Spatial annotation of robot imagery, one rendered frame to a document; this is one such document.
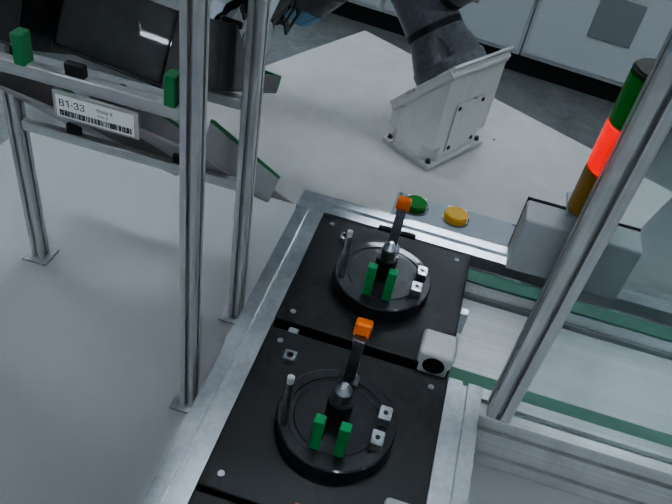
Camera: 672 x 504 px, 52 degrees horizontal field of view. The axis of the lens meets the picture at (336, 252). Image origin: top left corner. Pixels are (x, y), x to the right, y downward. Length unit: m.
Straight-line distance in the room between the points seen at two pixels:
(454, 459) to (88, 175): 0.83
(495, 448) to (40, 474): 0.56
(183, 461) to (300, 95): 1.01
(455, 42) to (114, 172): 0.69
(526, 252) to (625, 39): 3.21
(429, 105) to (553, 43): 2.60
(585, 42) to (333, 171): 2.71
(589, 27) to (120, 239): 3.11
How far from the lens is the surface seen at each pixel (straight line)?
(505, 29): 3.98
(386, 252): 0.95
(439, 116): 1.40
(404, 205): 0.99
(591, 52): 3.97
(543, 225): 0.74
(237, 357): 0.90
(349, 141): 1.49
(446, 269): 1.05
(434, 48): 1.41
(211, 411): 0.85
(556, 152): 1.66
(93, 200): 1.28
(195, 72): 0.63
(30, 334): 1.07
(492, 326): 1.08
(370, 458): 0.79
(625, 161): 0.66
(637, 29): 3.91
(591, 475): 0.98
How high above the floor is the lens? 1.65
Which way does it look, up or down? 41 degrees down
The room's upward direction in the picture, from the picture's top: 11 degrees clockwise
